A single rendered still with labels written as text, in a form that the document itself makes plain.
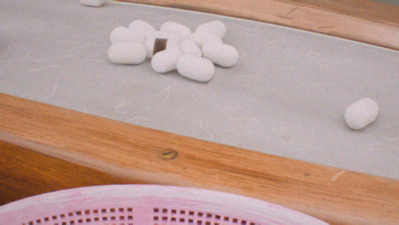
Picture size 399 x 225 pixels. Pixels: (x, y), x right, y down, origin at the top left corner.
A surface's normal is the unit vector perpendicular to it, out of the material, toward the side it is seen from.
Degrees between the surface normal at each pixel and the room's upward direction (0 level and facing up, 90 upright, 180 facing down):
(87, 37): 0
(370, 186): 0
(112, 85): 0
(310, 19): 45
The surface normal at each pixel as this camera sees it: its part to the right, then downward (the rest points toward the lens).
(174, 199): -0.04, 0.22
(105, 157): 0.06, -0.88
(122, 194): 0.18, 0.23
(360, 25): -0.18, -0.31
